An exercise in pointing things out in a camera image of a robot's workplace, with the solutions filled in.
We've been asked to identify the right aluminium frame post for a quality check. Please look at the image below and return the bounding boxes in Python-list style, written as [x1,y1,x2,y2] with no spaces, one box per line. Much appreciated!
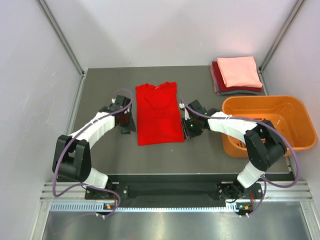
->
[258,0,307,74]

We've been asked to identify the left aluminium frame post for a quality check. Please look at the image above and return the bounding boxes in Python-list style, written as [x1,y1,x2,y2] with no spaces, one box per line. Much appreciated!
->
[36,0,85,76]

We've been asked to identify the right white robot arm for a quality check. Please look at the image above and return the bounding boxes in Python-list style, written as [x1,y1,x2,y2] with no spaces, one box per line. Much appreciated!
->
[179,100,287,198]

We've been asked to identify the folded dark red t shirt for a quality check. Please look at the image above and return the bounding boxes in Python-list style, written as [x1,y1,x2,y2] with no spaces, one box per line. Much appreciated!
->
[212,61,262,92]

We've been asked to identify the grey slotted cable duct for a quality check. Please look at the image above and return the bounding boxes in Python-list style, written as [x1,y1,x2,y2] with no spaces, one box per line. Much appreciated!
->
[49,201,251,213]

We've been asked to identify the aluminium rail profile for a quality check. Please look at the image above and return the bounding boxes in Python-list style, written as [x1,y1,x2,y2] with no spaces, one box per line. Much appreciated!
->
[39,181,314,201]

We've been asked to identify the aluminium frame post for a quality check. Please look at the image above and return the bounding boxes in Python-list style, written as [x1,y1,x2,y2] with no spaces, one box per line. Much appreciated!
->
[36,0,85,76]
[258,0,307,74]

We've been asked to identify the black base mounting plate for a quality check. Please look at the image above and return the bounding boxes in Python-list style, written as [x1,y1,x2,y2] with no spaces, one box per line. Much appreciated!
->
[57,173,266,208]

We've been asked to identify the folded pink t shirt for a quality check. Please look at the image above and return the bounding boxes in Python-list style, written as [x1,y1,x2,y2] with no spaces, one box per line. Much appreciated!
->
[217,56,263,88]

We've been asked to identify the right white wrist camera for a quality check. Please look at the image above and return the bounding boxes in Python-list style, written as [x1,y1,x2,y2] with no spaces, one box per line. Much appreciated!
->
[179,103,191,121]

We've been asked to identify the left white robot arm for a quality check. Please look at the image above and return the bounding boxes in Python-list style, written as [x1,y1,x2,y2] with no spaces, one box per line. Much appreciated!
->
[52,95,136,199]

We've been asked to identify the orange plastic basket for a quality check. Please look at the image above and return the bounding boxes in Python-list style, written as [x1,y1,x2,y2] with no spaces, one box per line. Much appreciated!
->
[222,95,318,152]

